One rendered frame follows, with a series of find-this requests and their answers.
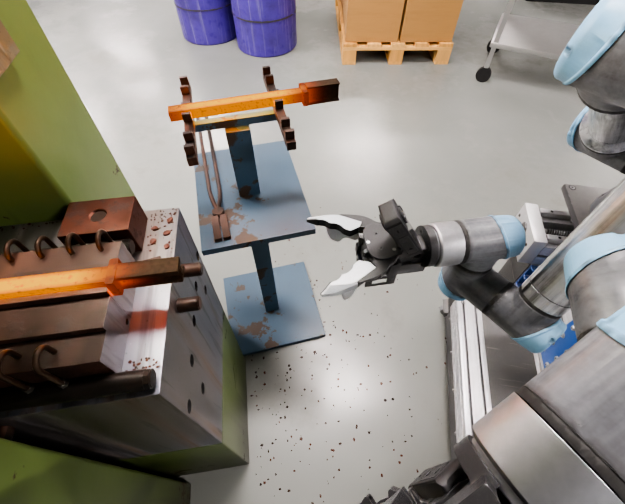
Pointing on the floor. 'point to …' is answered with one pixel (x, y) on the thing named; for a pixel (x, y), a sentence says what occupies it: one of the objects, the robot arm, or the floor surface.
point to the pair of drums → (241, 24)
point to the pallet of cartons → (397, 27)
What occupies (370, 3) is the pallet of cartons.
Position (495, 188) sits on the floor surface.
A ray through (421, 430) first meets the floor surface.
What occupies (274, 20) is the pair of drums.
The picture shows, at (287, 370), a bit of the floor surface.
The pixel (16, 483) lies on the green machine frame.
